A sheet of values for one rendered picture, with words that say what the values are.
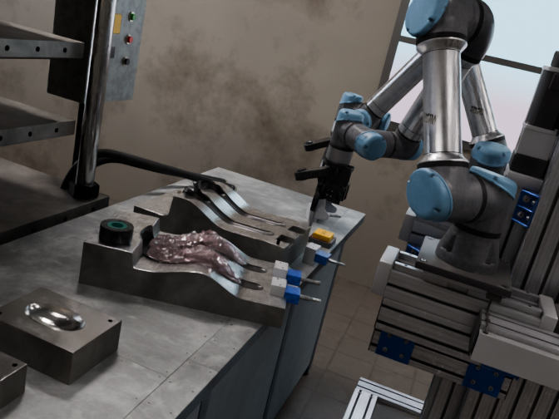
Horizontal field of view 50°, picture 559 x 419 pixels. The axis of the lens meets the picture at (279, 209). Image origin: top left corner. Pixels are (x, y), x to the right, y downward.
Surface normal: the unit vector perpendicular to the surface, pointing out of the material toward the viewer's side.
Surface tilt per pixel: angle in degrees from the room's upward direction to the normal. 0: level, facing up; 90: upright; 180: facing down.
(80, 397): 0
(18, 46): 90
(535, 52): 90
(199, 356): 0
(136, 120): 90
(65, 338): 0
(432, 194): 97
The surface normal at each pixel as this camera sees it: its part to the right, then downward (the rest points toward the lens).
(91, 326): 0.22, -0.93
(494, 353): -0.32, 0.23
